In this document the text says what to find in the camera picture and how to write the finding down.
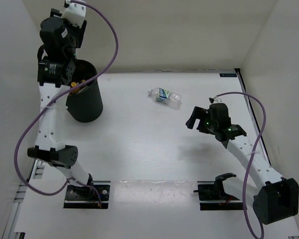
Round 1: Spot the clear bottle blue label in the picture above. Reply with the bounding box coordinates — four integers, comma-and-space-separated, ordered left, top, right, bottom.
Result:
148, 88, 181, 110

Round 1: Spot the clear bottle yellow cap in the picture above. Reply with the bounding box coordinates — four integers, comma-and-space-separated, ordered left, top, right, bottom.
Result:
69, 79, 87, 95

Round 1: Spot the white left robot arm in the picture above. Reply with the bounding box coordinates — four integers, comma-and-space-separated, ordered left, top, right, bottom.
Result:
27, 3, 95, 199

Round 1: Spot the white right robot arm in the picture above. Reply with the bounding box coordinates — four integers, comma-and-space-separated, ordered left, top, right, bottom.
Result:
185, 103, 299, 225

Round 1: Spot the black plastic bin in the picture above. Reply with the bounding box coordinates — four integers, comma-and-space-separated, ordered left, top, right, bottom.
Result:
66, 59, 103, 123

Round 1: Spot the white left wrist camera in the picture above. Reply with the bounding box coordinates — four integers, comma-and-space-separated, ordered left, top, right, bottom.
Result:
61, 0, 86, 28

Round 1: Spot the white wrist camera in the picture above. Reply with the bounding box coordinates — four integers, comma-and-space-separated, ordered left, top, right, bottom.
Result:
61, 0, 86, 28
209, 97, 222, 104

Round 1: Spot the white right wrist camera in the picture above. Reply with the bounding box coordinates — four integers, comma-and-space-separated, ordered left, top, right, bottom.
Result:
209, 97, 222, 104

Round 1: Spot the aluminium frame rail right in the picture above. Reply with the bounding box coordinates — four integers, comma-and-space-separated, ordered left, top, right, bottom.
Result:
226, 68, 299, 239

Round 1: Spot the aluminium frame rail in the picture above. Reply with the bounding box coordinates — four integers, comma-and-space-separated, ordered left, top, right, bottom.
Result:
226, 68, 299, 239
1, 98, 63, 239

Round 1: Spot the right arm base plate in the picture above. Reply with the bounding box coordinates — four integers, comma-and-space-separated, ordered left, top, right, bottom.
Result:
193, 181, 243, 211

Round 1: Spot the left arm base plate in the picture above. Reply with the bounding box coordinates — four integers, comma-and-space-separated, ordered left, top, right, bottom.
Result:
63, 181, 111, 209

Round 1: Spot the aluminium frame rail left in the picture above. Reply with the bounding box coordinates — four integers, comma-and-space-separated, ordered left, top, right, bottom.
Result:
1, 98, 63, 239

